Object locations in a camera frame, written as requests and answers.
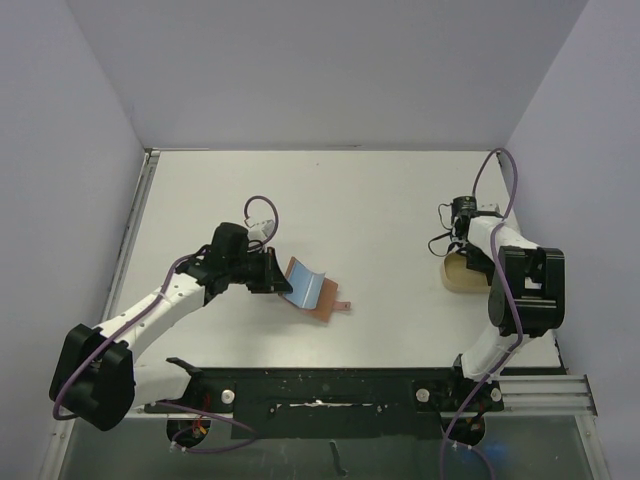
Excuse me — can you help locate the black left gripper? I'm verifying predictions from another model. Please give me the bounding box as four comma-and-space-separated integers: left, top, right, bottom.
227, 246, 292, 293

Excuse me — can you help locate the brown leather card holder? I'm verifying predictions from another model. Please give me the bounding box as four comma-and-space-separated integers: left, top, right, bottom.
280, 257, 352, 323

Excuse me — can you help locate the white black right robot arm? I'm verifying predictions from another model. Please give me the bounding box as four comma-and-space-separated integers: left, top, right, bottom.
441, 196, 565, 409

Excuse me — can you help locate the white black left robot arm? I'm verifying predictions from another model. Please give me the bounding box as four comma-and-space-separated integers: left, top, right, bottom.
49, 222, 293, 431

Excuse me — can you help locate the beige oval tray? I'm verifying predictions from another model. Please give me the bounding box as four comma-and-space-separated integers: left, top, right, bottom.
440, 253, 490, 294

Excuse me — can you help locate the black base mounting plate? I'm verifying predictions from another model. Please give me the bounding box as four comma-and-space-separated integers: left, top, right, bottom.
151, 367, 504, 440

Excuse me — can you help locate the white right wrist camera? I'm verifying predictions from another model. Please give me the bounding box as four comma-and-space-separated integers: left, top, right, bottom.
477, 203, 503, 218

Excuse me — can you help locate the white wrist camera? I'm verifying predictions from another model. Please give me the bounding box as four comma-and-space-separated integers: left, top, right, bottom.
477, 203, 503, 218
246, 219, 276, 242

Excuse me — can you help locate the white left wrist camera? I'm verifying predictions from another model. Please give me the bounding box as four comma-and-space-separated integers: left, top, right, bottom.
246, 219, 276, 242

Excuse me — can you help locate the aluminium left side rail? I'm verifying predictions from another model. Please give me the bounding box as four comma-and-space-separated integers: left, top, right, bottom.
102, 149, 160, 320

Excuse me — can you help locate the aluminium rail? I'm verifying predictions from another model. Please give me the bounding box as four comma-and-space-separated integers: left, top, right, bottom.
58, 372, 599, 419
102, 149, 160, 320

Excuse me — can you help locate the aluminium front rail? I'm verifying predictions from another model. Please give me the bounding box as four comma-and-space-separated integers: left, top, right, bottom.
58, 372, 599, 419

